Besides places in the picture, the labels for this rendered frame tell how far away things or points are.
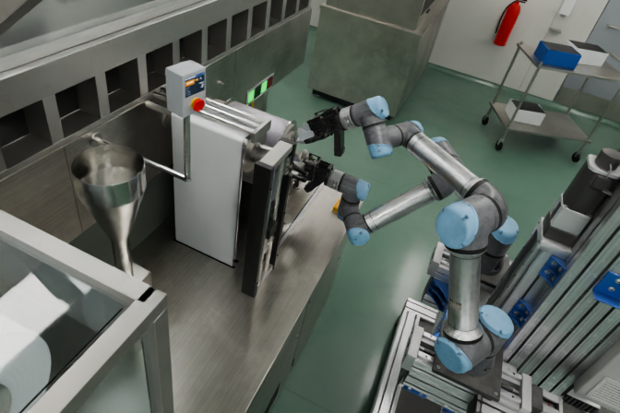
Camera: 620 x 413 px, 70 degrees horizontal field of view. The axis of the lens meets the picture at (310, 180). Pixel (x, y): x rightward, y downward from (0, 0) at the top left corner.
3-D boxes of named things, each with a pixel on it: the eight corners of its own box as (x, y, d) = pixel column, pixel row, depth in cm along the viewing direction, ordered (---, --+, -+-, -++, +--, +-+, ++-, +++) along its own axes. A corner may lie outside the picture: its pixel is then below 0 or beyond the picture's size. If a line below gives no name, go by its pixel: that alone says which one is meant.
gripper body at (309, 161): (308, 151, 172) (336, 162, 170) (304, 169, 178) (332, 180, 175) (300, 160, 167) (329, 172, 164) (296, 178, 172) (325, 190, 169)
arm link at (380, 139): (406, 149, 145) (397, 117, 145) (381, 157, 139) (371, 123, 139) (390, 154, 151) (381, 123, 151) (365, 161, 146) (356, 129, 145)
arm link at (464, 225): (494, 363, 136) (504, 198, 119) (462, 386, 128) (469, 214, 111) (460, 343, 146) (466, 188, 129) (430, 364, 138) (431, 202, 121)
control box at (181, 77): (188, 122, 94) (187, 78, 88) (166, 110, 96) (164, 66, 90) (211, 111, 99) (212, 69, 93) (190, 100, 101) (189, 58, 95)
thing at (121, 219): (137, 365, 123) (113, 217, 88) (97, 343, 126) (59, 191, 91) (169, 326, 134) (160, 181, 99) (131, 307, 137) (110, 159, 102)
